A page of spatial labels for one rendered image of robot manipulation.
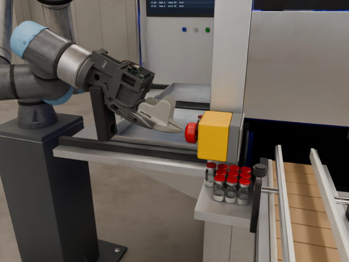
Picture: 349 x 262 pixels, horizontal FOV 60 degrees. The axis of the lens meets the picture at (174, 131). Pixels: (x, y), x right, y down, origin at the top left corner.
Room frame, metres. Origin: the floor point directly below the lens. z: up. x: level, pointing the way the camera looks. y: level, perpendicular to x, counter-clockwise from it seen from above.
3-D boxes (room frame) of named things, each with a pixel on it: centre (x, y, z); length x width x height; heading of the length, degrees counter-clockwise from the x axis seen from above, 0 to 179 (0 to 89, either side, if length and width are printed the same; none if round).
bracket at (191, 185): (0.73, 0.06, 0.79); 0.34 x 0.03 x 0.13; 75
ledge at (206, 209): (0.49, -0.12, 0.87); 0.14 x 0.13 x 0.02; 75
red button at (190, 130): (0.53, -0.04, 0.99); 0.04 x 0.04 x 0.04; 75
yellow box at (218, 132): (0.52, -0.08, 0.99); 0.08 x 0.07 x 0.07; 75
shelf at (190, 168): (0.97, -0.01, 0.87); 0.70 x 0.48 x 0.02; 165
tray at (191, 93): (1.12, -0.12, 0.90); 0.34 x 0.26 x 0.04; 75
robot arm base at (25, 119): (1.14, 0.55, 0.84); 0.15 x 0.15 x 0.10
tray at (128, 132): (0.80, -0.02, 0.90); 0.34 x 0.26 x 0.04; 74
